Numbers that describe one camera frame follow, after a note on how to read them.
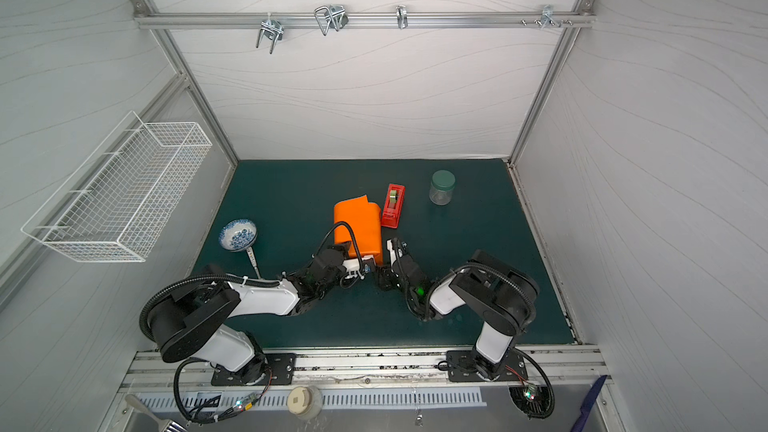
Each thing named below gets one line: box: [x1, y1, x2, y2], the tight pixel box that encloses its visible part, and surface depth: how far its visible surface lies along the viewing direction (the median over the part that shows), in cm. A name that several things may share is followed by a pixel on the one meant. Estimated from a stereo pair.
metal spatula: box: [125, 394, 187, 432], surface depth 67 cm
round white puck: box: [287, 385, 323, 420], surface depth 62 cm
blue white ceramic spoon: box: [218, 218, 262, 280], surface depth 98 cm
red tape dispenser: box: [381, 183, 407, 229], surface depth 103 cm
